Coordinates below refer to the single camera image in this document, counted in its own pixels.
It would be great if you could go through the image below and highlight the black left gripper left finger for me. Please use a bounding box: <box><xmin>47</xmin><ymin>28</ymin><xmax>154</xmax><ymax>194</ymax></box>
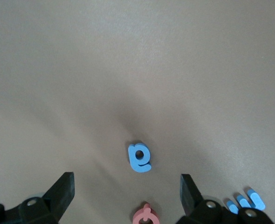
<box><xmin>0</xmin><ymin>172</ymin><xmax>76</xmax><ymax>224</ymax></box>

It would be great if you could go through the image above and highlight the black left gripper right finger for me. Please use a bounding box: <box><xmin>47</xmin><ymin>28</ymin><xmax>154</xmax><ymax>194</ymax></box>
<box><xmin>176</xmin><ymin>174</ymin><xmax>275</xmax><ymax>224</ymax></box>

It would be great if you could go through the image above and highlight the blue foam letter E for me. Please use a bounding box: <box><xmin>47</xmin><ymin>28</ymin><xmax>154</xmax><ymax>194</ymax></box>
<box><xmin>226</xmin><ymin>188</ymin><xmax>266</xmax><ymax>214</ymax></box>

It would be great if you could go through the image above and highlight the blue foam letter a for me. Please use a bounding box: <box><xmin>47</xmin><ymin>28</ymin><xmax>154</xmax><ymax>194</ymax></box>
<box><xmin>128</xmin><ymin>143</ymin><xmax>152</xmax><ymax>174</ymax></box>

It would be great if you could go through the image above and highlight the pink foam letter Q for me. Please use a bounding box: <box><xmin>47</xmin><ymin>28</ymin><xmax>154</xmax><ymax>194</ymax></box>
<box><xmin>132</xmin><ymin>202</ymin><xmax>161</xmax><ymax>224</ymax></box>

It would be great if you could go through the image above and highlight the brown table cover mat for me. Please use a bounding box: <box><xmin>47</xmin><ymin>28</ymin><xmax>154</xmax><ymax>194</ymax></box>
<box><xmin>0</xmin><ymin>0</ymin><xmax>275</xmax><ymax>224</ymax></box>

